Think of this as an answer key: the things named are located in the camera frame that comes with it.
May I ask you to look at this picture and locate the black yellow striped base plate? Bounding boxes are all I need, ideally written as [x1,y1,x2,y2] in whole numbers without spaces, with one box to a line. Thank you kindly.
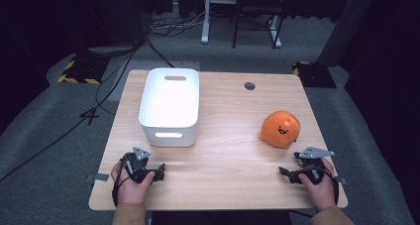
[56,54,111,85]
[291,60,338,89]

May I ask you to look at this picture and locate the bundle of floor cables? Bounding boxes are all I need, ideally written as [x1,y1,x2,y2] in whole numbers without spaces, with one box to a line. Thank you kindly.
[145,10,207,69]

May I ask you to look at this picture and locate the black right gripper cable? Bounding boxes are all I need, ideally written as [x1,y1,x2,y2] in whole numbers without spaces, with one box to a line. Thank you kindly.
[321,167,341,207]

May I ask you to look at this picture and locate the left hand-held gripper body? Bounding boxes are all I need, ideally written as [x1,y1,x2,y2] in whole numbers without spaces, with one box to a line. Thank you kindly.
[120,146,158,185]

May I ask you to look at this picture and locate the grey curtain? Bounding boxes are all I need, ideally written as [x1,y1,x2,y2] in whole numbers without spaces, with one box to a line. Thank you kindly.
[316,0,380,68]

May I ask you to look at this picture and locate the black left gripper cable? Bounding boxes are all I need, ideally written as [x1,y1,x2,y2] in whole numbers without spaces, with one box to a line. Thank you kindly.
[111,157,133,208]

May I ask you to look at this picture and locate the person's left hand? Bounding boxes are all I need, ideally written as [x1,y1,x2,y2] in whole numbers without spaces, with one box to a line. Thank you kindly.
[110,160,156,207]

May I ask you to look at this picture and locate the white desk frame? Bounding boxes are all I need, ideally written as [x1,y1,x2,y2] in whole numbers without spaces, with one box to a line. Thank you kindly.
[200,0,283,49]

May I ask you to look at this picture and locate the black floor cable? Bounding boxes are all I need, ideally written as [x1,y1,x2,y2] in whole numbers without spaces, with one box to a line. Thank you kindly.
[0,36,147,183]

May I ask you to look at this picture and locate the orange plush toy with face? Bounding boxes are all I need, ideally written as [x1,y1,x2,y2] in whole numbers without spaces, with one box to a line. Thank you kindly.
[259,110,302,151]

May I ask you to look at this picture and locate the white plastic storage bin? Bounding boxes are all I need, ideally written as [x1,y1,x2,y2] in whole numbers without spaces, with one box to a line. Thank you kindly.
[138,67,200,149]

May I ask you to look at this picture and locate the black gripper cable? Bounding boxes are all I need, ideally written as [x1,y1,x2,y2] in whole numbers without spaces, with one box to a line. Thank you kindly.
[111,157,133,208]
[321,167,341,207]

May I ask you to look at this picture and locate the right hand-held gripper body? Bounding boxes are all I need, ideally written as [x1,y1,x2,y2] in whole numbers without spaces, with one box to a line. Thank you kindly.
[293,146,336,186]

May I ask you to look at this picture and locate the black metal chair frame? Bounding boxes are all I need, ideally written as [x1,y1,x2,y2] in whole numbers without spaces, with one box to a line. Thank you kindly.
[231,0,286,51]

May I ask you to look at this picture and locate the person's right hand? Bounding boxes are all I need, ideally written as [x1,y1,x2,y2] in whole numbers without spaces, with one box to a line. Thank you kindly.
[297,158,338,212]

